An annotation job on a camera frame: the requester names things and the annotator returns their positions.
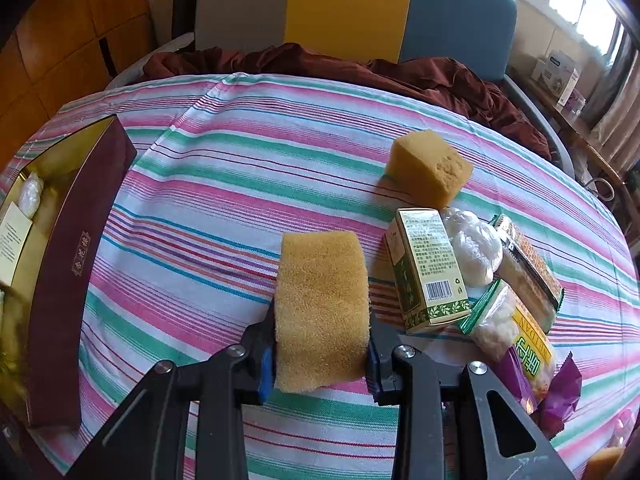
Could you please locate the white cardboard box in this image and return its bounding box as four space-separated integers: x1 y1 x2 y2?
531 50 581 106

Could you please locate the small purple box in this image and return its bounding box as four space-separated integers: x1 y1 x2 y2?
562 87 586 116

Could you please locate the striped cloth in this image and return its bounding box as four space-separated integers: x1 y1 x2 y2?
0 72 640 480

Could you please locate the maroon cloth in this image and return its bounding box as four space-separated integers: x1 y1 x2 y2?
142 42 553 161

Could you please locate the rounded yellow sponge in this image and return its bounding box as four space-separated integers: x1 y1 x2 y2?
272 230 373 395

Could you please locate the white plastic bag ball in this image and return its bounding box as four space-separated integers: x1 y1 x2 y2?
440 207 505 288

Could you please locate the wooden side table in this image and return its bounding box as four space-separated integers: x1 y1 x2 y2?
547 100 631 216

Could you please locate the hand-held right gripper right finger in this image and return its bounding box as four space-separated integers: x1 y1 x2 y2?
365 320 576 480

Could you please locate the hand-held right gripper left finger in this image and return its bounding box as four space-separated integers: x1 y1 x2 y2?
67 300 278 480

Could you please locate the clear cracker packet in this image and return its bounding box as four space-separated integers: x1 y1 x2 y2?
490 214 565 333

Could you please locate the yellow sponge block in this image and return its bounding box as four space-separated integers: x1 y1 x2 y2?
389 129 475 210

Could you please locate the green and cream carton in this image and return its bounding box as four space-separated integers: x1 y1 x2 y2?
382 207 473 336

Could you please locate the grey yellow blue chair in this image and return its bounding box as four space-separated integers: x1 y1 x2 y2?
107 0 576 176

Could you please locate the maroon gift box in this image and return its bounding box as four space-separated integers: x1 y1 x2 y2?
0 114 138 431

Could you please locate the small white plastic bundle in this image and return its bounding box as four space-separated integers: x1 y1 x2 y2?
17 171 45 218

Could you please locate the green yellow snack packet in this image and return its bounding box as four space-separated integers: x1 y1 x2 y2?
459 279 557 403

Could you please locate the purple snack packet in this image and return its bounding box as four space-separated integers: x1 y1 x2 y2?
495 347 538 416
537 352 583 438

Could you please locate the orange sponge piece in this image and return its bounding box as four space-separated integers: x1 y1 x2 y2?
585 447 626 480

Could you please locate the beige curtain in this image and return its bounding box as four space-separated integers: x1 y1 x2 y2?
585 35 640 176

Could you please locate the cream paper card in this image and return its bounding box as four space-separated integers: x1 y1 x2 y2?
0 202 33 286

